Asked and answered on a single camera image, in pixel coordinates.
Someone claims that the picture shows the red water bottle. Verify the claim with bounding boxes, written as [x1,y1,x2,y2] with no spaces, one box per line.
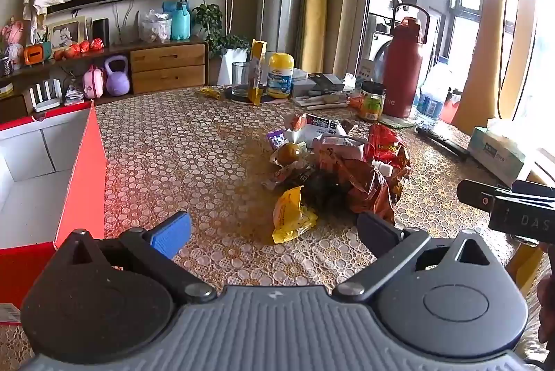
[382,3,431,119]

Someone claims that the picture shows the clear plastic water bottle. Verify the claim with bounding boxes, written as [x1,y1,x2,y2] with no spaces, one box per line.
[417,63,452,126]

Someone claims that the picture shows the orange radio clock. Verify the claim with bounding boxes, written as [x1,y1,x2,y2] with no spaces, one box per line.
[24,42,53,66]

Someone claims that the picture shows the black speaker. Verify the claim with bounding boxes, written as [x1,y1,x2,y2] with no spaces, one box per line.
[92,18,110,46]

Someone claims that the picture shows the small purple snack packet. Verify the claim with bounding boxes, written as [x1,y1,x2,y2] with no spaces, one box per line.
[266,129,287,150]

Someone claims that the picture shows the grey box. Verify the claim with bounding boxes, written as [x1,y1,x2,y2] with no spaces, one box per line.
[291,68,318,97]

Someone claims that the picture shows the yellow foil pouch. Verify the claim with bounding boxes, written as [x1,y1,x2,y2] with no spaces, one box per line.
[248,39,268,106]

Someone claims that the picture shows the green coaster cloth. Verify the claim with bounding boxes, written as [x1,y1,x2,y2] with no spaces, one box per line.
[382,115,418,129]

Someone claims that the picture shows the orange giraffe toy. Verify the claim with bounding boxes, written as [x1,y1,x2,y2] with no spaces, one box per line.
[451,0,521,134]

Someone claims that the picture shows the black box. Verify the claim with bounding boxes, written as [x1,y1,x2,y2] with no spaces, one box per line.
[309,73,346,93]

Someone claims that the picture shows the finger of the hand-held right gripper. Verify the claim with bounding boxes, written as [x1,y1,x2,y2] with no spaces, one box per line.
[456,179,513,213]

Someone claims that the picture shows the glass cup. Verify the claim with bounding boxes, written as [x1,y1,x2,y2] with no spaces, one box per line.
[231,62,252,97]

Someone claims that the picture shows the purple kettlebell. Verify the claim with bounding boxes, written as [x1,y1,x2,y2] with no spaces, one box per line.
[104,55,131,97]

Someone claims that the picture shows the red gold-print snack bag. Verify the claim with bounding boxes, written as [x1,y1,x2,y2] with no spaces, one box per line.
[318,124,411,224]

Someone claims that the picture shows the round brown snack packet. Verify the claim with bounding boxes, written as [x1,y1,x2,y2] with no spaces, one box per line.
[271,141,309,169]

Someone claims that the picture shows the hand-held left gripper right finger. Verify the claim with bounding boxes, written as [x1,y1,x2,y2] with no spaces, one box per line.
[332,212,490,302]

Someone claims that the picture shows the teal spray bottle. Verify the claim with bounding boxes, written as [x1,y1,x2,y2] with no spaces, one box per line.
[170,2,192,41]

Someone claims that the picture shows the dark round coaster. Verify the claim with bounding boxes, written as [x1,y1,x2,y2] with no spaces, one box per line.
[224,87,278,105]

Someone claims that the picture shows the washing machine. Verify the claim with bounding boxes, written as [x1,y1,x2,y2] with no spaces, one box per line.
[368,13,402,69]

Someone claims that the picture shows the yellow vitamin bottle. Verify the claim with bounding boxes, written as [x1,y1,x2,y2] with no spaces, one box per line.
[266,52,296,99]

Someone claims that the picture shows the red cardboard box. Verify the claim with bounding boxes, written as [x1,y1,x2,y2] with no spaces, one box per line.
[0,101,107,327]

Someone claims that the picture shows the clear plastic bag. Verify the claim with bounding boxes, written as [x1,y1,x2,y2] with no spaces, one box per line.
[139,10,173,45]

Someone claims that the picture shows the tissue pack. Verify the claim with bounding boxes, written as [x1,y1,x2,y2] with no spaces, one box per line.
[467,124,528,188]

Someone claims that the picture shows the pink toy suitcase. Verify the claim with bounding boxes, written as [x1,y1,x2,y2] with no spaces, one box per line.
[82,65,105,100]

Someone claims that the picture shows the photo frame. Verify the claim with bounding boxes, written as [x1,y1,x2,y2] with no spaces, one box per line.
[47,16,87,51]

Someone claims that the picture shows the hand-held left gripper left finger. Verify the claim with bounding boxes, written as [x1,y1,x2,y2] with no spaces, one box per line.
[65,212,217,304]

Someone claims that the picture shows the white router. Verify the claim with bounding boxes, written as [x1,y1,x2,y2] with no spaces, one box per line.
[26,79,64,113]

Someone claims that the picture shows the red white snack packet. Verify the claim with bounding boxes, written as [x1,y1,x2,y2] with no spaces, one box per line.
[312,136,369,164]

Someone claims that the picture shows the white tube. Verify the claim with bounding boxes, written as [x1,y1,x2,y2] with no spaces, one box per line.
[358,59,376,84]

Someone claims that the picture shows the pink plush toy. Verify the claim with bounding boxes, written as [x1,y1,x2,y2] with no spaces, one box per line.
[0,18,27,53]

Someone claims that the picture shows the silver red snack packet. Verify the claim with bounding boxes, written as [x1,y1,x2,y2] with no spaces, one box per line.
[284,113,348,146]

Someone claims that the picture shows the black-lid jar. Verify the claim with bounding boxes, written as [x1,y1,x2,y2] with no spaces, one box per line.
[360,81,386,123]

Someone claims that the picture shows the wooden tv cabinet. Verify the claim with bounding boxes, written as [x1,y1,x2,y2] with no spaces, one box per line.
[0,37,210,117]

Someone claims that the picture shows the black remote control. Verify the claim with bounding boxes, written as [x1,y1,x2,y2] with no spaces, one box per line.
[415,126,471,162]

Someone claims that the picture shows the yellow snack packet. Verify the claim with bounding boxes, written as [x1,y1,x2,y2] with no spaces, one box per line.
[272,185,318,244]

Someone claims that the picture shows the white plant pot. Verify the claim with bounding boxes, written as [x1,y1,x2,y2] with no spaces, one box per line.
[216,46,253,86]

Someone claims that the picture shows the person's right forearm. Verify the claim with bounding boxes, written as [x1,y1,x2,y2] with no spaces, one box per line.
[537,243,555,338]

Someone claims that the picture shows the dark snack packet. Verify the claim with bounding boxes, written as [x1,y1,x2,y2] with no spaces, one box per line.
[299,171,350,205]

